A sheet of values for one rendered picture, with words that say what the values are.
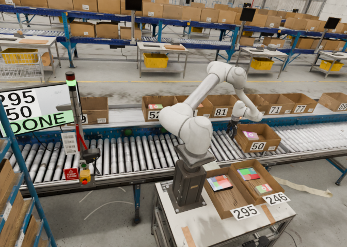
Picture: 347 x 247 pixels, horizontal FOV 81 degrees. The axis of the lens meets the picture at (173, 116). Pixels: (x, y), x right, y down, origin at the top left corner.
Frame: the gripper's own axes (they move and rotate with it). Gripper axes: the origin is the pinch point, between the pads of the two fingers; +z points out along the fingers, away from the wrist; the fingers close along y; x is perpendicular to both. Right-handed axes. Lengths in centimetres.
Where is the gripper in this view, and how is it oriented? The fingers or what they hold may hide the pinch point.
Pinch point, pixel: (230, 134)
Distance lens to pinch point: 234.9
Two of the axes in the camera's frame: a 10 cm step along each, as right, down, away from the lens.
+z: -1.1, 8.4, 5.3
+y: 2.5, 5.4, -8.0
